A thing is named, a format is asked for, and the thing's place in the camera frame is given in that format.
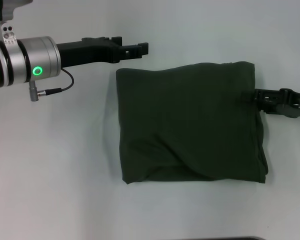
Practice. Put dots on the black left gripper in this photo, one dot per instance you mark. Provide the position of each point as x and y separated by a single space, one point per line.
87 51

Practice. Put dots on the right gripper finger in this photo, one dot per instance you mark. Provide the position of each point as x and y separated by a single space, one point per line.
290 111
277 97

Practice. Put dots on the dark green printed t-shirt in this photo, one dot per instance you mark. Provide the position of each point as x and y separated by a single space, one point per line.
190 125

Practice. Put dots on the dark grey robot base edge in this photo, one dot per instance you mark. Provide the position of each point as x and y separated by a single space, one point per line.
240 238

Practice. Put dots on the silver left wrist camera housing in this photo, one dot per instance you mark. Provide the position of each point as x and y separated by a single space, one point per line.
5 22

